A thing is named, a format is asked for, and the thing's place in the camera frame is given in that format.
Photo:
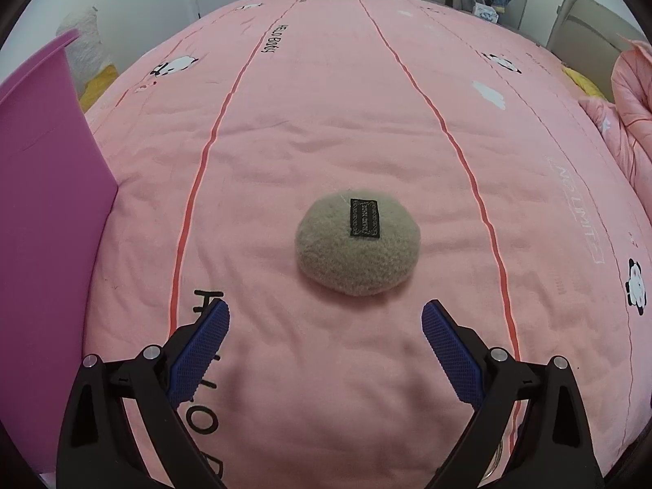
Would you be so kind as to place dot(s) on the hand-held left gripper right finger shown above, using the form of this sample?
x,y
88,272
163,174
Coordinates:
x,y
451,351

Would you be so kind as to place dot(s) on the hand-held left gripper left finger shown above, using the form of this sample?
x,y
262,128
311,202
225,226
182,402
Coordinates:
x,y
201,351

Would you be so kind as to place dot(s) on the beige plush hair clip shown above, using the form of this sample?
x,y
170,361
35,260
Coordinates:
x,y
346,265

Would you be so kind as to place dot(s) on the pink plastic bin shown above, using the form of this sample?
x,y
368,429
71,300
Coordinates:
x,y
46,214

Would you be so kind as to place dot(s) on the pink printed bed sheet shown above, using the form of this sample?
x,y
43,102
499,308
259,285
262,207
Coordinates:
x,y
331,112

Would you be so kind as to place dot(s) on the yellow cloth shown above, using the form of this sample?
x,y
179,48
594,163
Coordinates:
x,y
99,86
580,81

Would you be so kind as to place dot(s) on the pink quilt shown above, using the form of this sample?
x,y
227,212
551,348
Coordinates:
x,y
631,97

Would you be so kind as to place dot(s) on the white plastic bag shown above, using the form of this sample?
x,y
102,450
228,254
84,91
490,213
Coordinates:
x,y
84,40

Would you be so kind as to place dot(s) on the small white box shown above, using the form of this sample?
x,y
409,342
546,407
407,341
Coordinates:
x,y
485,12

